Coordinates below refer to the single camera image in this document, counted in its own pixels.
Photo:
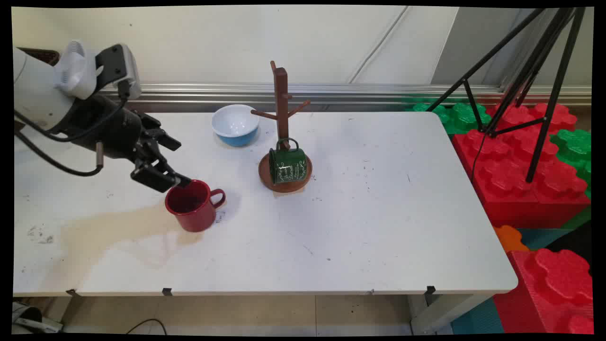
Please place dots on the white ribbed camera mount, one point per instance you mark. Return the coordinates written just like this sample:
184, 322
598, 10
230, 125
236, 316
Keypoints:
75, 71

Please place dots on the green enamel mug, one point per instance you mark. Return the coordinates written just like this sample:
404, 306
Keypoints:
287, 166

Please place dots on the white and blue bowl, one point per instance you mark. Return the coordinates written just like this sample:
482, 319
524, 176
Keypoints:
235, 121

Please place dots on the orange foam piece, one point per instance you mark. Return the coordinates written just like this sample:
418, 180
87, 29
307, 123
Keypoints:
509, 237

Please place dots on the white table leg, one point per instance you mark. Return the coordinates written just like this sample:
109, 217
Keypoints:
440, 312

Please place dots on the green foam block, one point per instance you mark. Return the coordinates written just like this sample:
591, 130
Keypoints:
575, 147
461, 118

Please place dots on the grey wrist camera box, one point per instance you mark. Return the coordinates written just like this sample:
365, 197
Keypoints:
124, 66

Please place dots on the red enamel mug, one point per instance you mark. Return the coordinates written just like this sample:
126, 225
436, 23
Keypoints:
194, 215

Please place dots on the brown wooden mug tree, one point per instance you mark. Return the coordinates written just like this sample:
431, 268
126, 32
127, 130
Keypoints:
281, 99

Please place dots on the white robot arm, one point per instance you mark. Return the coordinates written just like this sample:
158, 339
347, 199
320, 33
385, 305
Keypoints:
33, 90

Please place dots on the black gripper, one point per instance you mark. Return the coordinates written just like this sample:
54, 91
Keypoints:
111, 130

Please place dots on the aluminium wall rail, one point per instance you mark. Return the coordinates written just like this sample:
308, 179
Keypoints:
331, 92

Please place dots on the large red foam block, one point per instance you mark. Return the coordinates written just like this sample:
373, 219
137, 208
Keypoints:
511, 184

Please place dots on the black tripod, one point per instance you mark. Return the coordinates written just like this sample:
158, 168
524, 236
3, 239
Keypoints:
551, 104

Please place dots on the brown wicker basket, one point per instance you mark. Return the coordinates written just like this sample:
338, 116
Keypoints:
42, 54

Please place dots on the teal foam mat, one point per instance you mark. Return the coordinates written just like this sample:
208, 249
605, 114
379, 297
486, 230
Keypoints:
544, 237

